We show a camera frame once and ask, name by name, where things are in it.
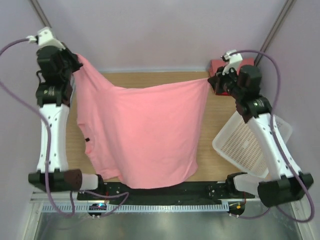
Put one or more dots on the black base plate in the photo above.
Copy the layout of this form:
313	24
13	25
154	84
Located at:
219	189

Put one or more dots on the folded salmon t-shirt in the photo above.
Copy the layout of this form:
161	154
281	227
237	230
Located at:
216	63

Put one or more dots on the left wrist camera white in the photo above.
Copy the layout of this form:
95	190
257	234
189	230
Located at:
45	37

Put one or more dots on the left aluminium corner post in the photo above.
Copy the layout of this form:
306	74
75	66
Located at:
40	13

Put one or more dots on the folded red t-shirt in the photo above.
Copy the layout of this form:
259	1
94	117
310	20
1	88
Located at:
222	94

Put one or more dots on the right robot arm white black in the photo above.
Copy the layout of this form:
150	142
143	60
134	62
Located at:
287	181

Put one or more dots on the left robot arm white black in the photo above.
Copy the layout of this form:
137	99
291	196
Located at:
54	96

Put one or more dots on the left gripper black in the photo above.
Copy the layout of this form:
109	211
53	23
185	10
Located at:
66	52

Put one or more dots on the right aluminium corner post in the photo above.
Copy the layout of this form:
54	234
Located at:
279	21

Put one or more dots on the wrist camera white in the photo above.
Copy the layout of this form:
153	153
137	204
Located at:
232	60
45	37

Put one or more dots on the aluminium front rail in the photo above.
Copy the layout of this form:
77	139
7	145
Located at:
42	197

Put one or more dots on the white plastic basket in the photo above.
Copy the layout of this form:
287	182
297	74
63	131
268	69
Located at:
237	144

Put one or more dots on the aluminium corner post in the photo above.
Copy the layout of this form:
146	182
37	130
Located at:
279	21
40	13

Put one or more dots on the pink t-shirt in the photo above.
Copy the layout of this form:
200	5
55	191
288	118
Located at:
146	137

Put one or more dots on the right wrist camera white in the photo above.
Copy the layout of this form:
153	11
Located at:
232	60

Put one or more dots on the white slotted cable duct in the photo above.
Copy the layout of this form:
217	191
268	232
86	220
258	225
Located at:
100	208

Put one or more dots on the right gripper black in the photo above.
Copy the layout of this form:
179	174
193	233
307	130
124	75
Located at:
217	80

